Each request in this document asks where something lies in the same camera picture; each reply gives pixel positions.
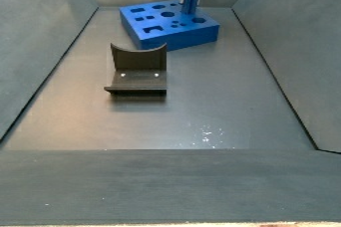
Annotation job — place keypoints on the blue shape sorting board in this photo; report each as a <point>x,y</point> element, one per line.
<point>156,24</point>

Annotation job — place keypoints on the black curved holder stand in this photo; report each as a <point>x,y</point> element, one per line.
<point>140,70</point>

